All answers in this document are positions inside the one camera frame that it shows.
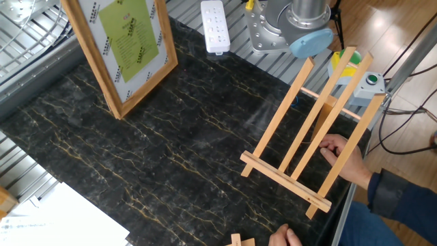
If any person's left hand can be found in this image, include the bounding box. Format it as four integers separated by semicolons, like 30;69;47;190
268;223;303;246

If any person's right hand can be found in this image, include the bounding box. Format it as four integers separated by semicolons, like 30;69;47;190
319;133;373;190

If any wooden tabletop easel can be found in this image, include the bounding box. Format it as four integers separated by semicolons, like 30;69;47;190
240;46;386;220

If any wooden photo frame green print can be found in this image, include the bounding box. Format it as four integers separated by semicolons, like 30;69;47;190
60;0;179;120

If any right forearm dark blue sleeve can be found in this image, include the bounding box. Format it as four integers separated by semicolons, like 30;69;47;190
367;169;437;244

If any small wooden block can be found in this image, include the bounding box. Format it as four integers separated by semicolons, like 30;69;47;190
225;233;255;246

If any aluminium table edge profile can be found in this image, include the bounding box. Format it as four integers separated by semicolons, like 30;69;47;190
330;136;371;246

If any blue jeans leg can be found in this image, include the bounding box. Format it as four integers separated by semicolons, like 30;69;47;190
337;200;406;246

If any grey button box green button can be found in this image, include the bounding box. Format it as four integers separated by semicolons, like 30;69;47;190
348;70;386;107

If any yellow button box green button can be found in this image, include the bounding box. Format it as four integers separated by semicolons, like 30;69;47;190
327;49;363;86

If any black tripod stand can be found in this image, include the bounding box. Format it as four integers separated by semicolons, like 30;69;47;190
329;0;346;51

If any white power strip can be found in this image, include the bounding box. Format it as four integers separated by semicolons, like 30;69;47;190
200;0;231;55

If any white paper stack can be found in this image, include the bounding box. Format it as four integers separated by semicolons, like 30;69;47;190
0;182;130;246

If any printed text paper sheet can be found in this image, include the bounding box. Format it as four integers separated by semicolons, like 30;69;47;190
0;214;66;246

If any small cardboard box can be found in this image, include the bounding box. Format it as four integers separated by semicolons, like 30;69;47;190
0;186;18;219

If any silver perforated aluminium plate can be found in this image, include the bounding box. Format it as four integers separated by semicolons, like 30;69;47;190
0;0;62;23

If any black floor cable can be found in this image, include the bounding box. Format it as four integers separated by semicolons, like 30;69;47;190
367;87;437;156

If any aluminium frame post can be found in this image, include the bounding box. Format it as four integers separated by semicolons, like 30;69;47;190
384;25;437;98

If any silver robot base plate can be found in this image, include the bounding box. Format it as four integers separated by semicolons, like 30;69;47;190
244;0;294;55

